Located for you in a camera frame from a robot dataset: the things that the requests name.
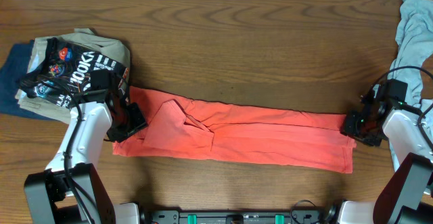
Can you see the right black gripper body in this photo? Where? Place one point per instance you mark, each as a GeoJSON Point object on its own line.
{"type": "Point", "coordinates": [352, 126]}

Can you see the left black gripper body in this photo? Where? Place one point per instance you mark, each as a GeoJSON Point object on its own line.
{"type": "Point", "coordinates": [134, 118]}

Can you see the red printed t-shirt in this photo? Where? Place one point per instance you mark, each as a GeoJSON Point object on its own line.
{"type": "Point", "coordinates": [180, 127]}

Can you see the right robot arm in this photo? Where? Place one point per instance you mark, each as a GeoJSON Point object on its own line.
{"type": "Point", "coordinates": [400, 200]}

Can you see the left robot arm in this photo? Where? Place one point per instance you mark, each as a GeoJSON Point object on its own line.
{"type": "Point", "coordinates": [70, 190]}

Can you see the black printed folded shirt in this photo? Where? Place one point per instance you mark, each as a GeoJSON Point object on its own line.
{"type": "Point", "coordinates": [64, 74]}

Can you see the beige folded garment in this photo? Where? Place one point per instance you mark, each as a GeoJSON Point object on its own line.
{"type": "Point", "coordinates": [85, 37]}

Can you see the grey t-shirt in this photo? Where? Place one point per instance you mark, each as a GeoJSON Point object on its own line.
{"type": "Point", "coordinates": [414, 40]}

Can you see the navy folded garment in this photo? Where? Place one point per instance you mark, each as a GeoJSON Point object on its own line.
{"type": "Point", "coordinates": [14, 68]}

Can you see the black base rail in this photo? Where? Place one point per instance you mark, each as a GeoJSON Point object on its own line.
{"type": "Point", "coordinates": [302, 212]}

